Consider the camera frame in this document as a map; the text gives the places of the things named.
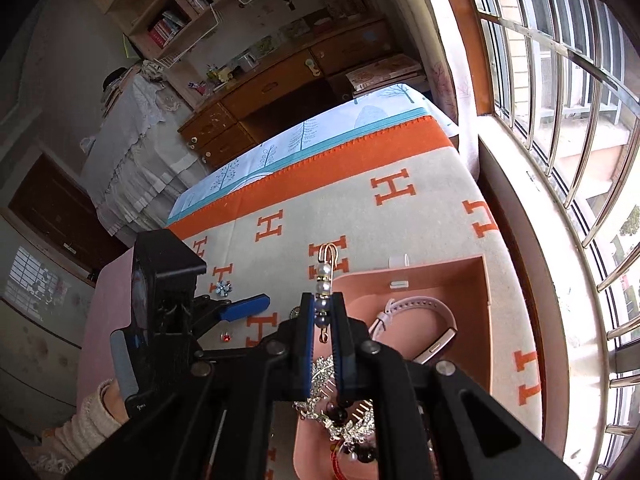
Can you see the pearl pin brooch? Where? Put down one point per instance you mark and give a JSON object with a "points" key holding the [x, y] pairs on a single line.
{"points": [[322, 285]]}

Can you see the blue tree-print sheet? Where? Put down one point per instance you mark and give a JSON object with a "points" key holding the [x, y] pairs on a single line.
{"points": [[310, 135]]}

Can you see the metal window grille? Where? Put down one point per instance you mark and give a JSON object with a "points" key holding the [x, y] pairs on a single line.
{"points": [[575, 85]]}

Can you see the row of red books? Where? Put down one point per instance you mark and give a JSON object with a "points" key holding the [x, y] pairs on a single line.
{"points": [[165, 30]]}

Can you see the orange letter-print blanket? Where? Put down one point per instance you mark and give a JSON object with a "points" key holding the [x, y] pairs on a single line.
{"points": [[350, 195]]}

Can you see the white lace cloth cover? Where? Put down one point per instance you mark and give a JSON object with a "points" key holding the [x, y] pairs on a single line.
{"points": [[130, 150]]}

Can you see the blue flower charm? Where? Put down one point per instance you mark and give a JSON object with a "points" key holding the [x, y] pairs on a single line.
{"points": [[223, 288]]}

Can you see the white mug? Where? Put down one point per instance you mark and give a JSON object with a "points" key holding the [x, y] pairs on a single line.
{"points": [[247, 62]]}

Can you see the pink jewelry box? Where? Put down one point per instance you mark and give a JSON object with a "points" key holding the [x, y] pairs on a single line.
{"points": [[360, 290]]}

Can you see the silver leaf brooch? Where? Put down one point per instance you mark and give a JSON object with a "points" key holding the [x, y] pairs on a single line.
{"points": [[350, 427]]}

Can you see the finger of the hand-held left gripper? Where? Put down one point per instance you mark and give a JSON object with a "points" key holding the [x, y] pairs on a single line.
{"points": [[245, 307]]}

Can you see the stack of magazines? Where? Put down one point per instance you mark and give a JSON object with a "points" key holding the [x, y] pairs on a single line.
{"points": [[385, 72]]}

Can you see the pink bedsheet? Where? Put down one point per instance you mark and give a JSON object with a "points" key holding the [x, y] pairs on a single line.
{"points": [[100, 310]]}

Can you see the person's left forearm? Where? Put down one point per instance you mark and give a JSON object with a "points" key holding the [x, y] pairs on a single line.
{"points": [[80, 425]]}

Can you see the pink floral curtain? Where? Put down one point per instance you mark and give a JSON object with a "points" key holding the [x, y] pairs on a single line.
{"points": [[450, 110]]}

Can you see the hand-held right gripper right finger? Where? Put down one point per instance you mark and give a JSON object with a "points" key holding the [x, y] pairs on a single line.
{"points": [[345, 350]]}

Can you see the wooden desk with drawers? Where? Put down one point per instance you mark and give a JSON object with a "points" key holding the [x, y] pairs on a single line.
{"points": [[270, 85]]}

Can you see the brown wooden door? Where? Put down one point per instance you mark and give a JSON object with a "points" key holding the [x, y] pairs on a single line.
{"points": [[50, 210]]}

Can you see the pink wristwatch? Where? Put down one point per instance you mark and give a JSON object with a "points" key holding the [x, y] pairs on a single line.
{"points": [[440, 310]]}

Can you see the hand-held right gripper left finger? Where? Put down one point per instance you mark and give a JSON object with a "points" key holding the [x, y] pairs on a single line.
{"points": [[302, 345]]}

